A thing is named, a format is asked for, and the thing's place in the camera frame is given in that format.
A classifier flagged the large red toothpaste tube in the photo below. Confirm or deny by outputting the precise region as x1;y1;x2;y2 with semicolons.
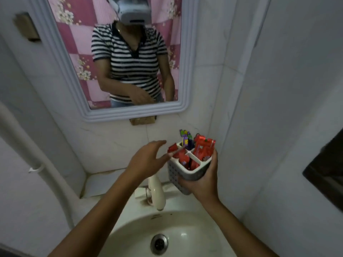
193;134;216;161

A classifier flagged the person's left hand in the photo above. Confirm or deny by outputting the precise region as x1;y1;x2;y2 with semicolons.
125;140;174;183

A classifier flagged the white wall pipe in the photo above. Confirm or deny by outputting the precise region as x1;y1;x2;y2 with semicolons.
0;101;76;231

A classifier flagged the person's right forearm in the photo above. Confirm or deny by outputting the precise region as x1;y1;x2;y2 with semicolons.
202;195;280;257

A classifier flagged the metal sink drain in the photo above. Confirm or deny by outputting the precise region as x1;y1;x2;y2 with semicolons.
150;233;169;256

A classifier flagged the person's right hand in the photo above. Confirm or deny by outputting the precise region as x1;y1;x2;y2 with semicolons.
178;150;219;204

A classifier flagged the person's left forearm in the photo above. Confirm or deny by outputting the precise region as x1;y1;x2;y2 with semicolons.
48;166;143;257

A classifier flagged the white ceramic sink basin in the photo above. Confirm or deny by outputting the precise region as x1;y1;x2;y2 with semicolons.
80;182;237;257

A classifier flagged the wooden wall block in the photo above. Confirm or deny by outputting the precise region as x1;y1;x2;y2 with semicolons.
14;12;41;42
129;116;157;126

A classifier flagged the grey plastic toothbrush holder basket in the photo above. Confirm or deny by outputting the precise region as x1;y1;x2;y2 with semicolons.
167;141;217;182

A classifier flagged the white framed wall mirror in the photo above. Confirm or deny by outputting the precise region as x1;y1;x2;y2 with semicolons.
28;0;200;123

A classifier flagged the cream sink faucet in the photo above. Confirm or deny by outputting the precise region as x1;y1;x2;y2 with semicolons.
134;174;167;211

